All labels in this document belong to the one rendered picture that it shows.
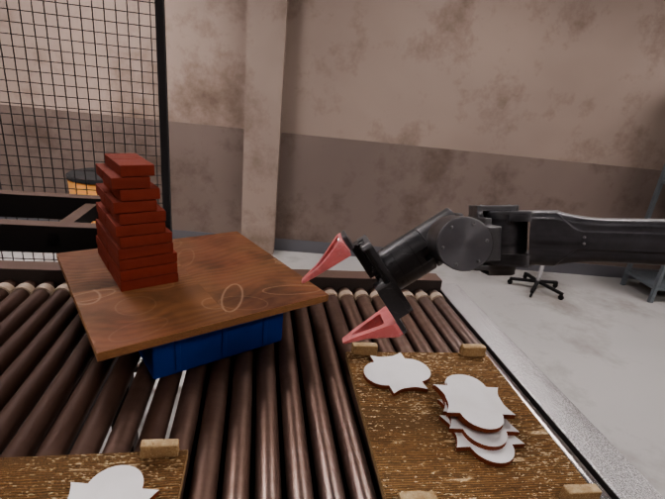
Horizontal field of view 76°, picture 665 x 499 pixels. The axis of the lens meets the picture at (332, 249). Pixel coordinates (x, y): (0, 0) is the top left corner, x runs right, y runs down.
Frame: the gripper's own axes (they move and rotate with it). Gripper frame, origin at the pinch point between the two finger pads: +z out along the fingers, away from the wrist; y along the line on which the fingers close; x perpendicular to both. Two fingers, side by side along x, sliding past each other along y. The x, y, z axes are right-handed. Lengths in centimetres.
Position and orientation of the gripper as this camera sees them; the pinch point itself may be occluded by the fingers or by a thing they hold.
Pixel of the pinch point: (328, 308)
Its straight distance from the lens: 55.7
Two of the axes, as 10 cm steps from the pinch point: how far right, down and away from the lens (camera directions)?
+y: 5.4, 8.2, 1.8
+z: -8.4, 5.4, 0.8
